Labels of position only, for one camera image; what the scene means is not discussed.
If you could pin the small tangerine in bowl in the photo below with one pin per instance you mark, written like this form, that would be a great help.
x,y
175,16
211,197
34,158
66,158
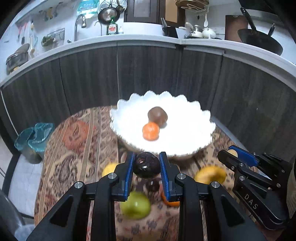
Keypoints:
x,y
150,131

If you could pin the white scalloped ceramic bowl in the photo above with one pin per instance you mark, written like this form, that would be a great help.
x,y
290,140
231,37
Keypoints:
x,y
187,130

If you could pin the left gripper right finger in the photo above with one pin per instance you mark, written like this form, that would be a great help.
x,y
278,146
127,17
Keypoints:
x,y
205,210

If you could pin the black wire dish rack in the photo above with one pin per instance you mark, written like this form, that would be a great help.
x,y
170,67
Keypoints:
x,y
53,37

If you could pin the green apple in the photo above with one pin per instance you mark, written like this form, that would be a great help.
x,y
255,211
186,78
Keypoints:
x,y
137,206

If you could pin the white teapot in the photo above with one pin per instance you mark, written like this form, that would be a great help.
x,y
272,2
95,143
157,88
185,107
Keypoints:
x,y
208,33

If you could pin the small tan round fruit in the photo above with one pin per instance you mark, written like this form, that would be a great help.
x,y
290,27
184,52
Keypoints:
x,y
233,152

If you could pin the hanging small frying pan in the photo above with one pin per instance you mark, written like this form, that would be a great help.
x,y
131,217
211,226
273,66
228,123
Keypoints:
x,y
108,14

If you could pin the yellow mango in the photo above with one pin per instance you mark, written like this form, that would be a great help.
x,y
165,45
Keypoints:
x,y
208,174

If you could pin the black wok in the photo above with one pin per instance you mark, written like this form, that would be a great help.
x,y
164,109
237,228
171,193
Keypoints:
x,y
259,39

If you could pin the yellow lemon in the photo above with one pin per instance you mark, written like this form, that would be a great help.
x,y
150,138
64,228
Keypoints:
x,y
110,168

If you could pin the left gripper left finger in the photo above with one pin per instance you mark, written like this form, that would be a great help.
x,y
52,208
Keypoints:
x,y
68,218

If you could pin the dark pot with lid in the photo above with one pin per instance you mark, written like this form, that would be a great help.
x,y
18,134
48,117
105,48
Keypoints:
x,y
18,58

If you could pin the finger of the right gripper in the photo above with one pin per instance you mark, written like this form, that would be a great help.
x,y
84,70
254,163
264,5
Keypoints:
x,y
244,156
231,162

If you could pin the dark purple plum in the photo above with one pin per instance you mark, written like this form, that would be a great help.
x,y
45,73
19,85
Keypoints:
x,y
146,165

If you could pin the brown passion fruit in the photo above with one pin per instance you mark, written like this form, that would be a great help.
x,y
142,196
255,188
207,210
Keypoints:
x,y
158,116

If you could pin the teal plastic basket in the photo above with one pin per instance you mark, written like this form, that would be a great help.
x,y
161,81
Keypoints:
x,y
32,142

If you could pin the green dish soap bottle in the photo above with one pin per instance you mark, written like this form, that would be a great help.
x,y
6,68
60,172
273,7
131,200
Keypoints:
x,y
112,27

